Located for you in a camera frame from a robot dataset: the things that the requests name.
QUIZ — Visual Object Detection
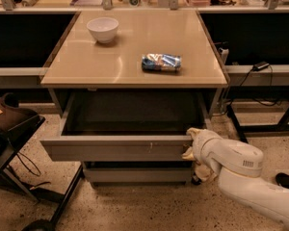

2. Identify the white cloth-covered gripper body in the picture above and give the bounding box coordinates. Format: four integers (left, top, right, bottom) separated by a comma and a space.
187, 128, 222, 174

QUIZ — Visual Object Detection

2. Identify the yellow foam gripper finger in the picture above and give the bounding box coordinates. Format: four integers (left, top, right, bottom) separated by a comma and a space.
181, 146, 196, 161

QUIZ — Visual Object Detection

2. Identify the grey top drawer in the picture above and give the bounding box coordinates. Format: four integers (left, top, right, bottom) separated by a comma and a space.
41, 90, 210, 162

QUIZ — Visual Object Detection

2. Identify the grey drawer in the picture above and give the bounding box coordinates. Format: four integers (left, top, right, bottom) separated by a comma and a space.
83, 161, 193, 184
41, 90, 210, 162

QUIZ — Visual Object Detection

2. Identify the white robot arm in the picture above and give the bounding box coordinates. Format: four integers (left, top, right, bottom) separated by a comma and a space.
182, 128, 289, 231

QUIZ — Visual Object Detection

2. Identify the grey drawer cabinet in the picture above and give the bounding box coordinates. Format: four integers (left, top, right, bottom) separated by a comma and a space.
39, 9, 230, 186

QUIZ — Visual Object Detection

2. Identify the grey bottom drawer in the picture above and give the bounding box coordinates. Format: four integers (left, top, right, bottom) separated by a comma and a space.
83, 161, 193, 184

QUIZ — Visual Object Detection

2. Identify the crumpled beige cloth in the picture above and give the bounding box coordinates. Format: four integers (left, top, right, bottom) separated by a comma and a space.
194, 164, 217, 183

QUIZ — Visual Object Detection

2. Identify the blue foil snack bag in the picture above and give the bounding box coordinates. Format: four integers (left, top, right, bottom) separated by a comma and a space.
142, 53, 181, 72

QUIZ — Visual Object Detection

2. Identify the black power adapter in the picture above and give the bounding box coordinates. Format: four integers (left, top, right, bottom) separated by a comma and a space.
251, 62, 269, 71

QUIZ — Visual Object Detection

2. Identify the black sneaker bottom right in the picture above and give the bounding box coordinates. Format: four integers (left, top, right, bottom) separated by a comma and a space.
276, 172, 289, 189

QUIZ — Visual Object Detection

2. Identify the white ceramic bowl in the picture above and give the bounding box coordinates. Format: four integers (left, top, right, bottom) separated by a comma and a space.
87, 17, 118, 43

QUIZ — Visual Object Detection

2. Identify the black rolling cart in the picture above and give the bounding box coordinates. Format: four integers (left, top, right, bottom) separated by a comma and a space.
0, 93, 83, 231

